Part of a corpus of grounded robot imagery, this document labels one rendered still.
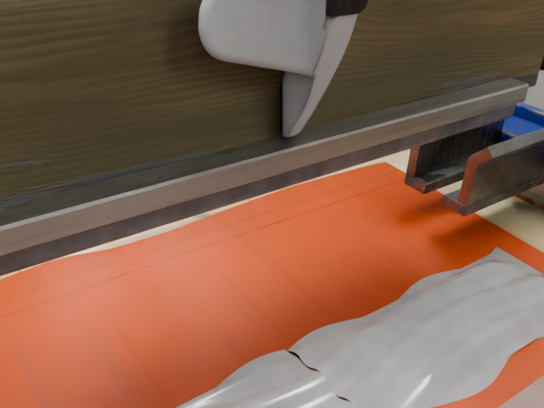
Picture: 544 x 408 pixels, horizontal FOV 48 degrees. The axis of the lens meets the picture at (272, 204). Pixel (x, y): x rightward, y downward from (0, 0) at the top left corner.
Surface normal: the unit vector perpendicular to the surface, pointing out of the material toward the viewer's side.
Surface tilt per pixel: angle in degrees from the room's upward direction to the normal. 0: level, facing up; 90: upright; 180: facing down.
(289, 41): 84
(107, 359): 0
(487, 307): 32
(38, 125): 89
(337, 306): 0
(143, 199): 89
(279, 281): 0
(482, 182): 90
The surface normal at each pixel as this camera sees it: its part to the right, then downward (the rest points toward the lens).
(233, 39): 0.59, 0.35
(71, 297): 0.06, -0.86
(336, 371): 0.44, -0.55
